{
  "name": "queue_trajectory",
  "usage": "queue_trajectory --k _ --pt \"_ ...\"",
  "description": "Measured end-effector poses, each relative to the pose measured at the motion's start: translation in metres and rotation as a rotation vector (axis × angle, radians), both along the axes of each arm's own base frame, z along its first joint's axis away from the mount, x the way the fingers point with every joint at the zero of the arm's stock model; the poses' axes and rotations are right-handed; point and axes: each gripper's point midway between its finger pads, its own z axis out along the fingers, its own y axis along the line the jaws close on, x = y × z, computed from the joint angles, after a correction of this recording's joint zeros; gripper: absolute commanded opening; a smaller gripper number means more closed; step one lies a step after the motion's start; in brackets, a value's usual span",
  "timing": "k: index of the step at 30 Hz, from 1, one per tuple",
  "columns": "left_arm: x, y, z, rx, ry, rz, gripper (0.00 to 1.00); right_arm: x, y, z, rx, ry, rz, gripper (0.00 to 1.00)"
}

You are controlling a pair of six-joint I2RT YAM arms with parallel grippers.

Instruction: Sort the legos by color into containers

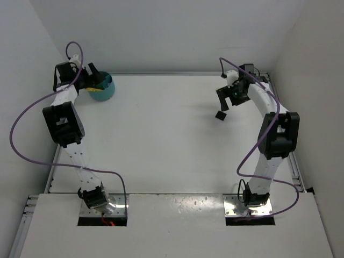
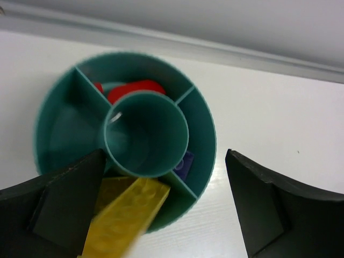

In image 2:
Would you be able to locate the small red lego piece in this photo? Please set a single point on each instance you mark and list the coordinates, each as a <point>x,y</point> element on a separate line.
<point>99,87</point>

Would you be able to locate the teal divided round container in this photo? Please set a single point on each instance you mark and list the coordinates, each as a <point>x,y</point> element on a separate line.
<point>143,134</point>

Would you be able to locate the red lego brick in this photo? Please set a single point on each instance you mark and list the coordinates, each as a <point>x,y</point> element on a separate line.
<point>144,85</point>

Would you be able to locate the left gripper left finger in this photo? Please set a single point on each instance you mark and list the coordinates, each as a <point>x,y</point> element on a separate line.
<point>49,216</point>

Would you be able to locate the long yellow lego brick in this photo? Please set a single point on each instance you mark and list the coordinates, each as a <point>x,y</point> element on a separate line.
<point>125,209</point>

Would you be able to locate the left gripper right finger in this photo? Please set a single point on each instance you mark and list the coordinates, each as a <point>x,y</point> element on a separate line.
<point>282,217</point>

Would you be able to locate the purple lego brick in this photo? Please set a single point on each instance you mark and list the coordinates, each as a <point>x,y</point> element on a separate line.
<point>183,168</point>

